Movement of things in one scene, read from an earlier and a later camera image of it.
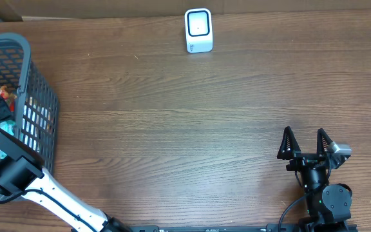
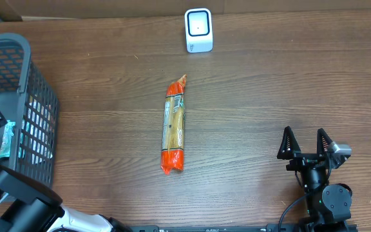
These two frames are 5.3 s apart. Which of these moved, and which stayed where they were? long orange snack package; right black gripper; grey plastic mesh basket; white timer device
Moved: long orange snack package
Stayed: grey plastic mesh basket; white timer device; right black gripper
